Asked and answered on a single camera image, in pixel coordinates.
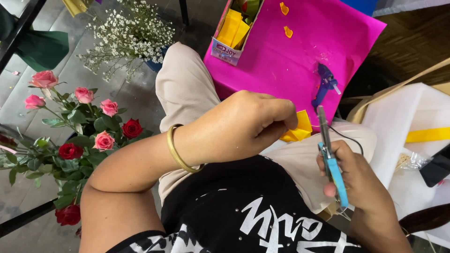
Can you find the person's left hand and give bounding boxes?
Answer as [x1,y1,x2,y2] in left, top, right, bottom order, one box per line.
[207,89,299,164]

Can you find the person's right hand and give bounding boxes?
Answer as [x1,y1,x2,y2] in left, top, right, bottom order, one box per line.
[316,140,380,216]

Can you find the blue handled pliers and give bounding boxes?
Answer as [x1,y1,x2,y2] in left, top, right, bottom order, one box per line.
[316,105,349,208]

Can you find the yellow paper piece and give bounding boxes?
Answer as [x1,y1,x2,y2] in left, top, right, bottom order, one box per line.
[279,110,313,143]

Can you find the clear plastic bag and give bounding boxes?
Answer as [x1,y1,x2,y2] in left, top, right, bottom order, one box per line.
[395,150,434,173]

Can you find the beige trousers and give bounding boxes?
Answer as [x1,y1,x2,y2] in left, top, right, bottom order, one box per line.
[155,42,378,216]

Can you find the cardboard box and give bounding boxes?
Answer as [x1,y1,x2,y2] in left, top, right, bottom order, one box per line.
[210,0,265,67]

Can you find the white paper sheet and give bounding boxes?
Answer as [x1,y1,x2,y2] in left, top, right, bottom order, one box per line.
[361,82,450,248]

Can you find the tan paper sheet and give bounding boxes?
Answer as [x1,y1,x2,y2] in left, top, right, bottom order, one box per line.
[346,57,450,124]

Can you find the gold bangle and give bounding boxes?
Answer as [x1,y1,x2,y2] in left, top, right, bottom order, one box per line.
[167,123,205,174]

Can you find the black phone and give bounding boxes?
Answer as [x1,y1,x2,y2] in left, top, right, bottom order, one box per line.
[419,143,450,188]

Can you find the yellow paper strip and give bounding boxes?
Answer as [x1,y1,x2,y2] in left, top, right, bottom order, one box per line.
[405,127,450,143]

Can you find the blue glue gun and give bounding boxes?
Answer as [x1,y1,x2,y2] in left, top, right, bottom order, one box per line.
[311,63,342,108]

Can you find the pink paper sheet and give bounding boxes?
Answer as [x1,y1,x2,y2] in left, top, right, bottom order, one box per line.
[203,0,387,133]

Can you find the stack of yellow paper squares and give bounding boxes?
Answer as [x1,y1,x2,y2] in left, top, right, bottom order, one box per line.
[216,9,251,50]

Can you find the black printed shirt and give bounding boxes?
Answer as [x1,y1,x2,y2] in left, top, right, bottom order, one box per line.
[105,154,364,253]

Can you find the blue flower pot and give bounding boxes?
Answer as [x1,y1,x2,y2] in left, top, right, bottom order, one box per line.
[144,45,171,73]

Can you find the white baby's breath bunch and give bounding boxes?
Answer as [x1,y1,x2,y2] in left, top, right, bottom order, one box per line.
[77,0,176,83]

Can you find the bunch of pink red roses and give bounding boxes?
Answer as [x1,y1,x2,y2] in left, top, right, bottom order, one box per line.
[0,70,155,239]

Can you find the blue paper sheet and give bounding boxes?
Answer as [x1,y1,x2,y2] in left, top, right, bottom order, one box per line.
[339,0,381,17]

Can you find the gold paper sheet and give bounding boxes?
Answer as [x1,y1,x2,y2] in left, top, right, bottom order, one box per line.
[62,0,95,18]

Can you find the dark green paper sheet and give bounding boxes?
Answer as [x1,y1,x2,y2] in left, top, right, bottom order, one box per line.
[0,5,70,73]

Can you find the black cable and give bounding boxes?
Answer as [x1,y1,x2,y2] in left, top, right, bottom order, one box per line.
[328,124,365,156]

